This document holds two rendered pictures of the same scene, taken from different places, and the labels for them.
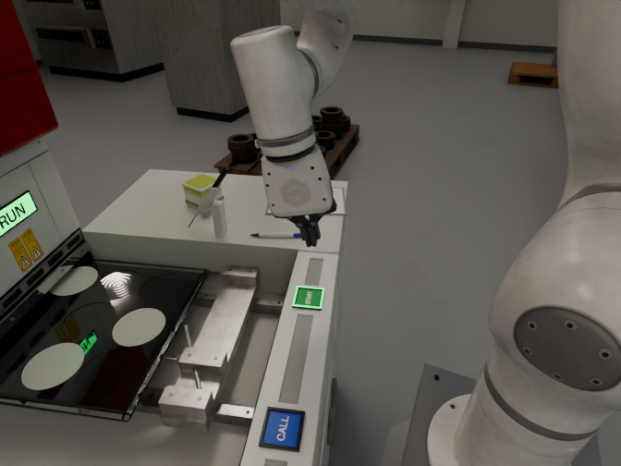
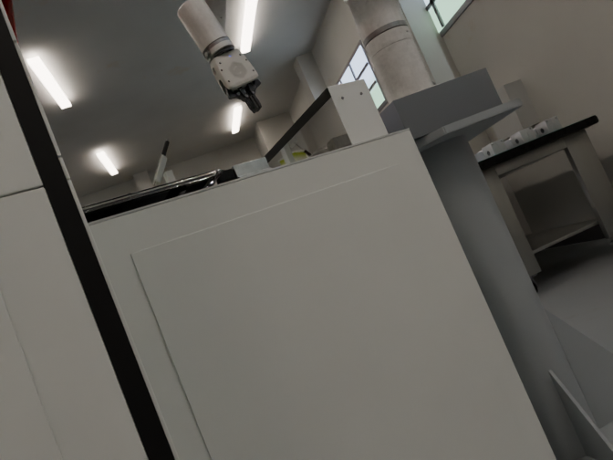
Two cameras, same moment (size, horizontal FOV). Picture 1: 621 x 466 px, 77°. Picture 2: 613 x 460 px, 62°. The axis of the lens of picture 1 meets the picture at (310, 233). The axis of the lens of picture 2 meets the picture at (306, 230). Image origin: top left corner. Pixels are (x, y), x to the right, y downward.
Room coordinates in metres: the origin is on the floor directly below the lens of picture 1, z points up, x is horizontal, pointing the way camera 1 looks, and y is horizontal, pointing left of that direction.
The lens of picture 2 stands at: (-0.55, 0.80, 0.64)
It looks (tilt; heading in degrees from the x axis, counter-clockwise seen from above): 4 degrees up; 324
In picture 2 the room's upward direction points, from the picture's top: 23 degrees counter-clockwise
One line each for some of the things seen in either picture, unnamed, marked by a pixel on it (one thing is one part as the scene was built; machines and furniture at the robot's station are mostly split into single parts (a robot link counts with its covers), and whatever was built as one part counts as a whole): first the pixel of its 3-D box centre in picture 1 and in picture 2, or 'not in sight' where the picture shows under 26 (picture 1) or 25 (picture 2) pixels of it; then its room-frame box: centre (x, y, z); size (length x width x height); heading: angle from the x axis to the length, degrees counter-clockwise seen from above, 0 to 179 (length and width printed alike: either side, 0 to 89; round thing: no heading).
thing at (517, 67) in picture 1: (558, 67); not in sight; (6.27, -3.78, 0.20); 1.35 x 0.93 x 0.39; 68
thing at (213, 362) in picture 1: (203, 361); not in sight; (0.45, 0.20, 0.89); 0.08 x 0.03 x 0.03; 82
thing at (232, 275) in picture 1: (240, 275); not in sight; (0.69, 0.16, 0.89); 0.08 x 0.03 x 0.03; 82
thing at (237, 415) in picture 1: (132, 401); not in sight; (0.41, 0.33, 0.84); 0.50 x 0.02 x 0.03; 82
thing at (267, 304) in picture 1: (189, 298); not in sight; (0.68, 0.29, 0.84); 0.50 x 0.02 x 0.03; 82
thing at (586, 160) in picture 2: not in sight; (455, 228); (2.24, -2.66, 0.48); 2.68 x 1.01 x 0.97; 157
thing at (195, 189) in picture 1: (203, 192); not in sight; (0.91, 0.28, 1.00); 0.07 x 0.07 x 0.07; 56
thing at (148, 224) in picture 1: (231, 226); not in sight; (0.91, 0.22, 0.89); 0.62 x 0.35 x 0.14; 82
